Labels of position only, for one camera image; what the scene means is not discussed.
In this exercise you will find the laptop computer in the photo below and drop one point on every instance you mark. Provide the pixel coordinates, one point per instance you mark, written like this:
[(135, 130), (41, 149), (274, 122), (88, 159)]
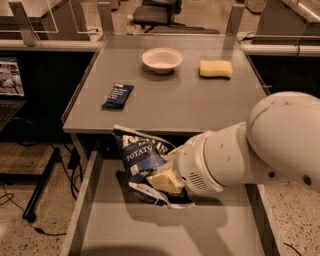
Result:
[(12, 94)]

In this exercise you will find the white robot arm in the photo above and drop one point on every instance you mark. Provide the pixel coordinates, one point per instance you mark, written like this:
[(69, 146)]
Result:
[(279, 142)]

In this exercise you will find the blue Kettle chip bag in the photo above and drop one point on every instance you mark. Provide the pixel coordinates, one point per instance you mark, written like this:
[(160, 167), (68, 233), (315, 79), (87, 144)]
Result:
[(143, 155)]

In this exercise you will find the yellow sponge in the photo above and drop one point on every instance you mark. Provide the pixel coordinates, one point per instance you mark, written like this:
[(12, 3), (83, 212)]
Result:
[(216, 68)]

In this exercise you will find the grey open drawer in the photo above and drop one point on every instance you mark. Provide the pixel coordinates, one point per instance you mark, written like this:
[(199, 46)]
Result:
[(108, 220)]

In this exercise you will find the dark blue snack bar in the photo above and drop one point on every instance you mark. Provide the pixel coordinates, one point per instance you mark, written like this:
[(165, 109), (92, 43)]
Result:
[(118, 96)]

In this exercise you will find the white bowl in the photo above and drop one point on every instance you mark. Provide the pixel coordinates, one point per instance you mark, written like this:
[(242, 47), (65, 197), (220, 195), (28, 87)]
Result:
[(162, 60)]

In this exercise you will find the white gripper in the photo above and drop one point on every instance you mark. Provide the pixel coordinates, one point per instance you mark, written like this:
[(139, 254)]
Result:
[(192, 162)]

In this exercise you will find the black desk leg bar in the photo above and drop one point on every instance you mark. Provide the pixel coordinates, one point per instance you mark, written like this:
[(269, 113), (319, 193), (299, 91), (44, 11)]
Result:
[(29, 214)]

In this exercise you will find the black office chair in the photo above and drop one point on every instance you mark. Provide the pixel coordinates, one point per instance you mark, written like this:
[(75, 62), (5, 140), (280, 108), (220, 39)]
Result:
[(160, 15)]

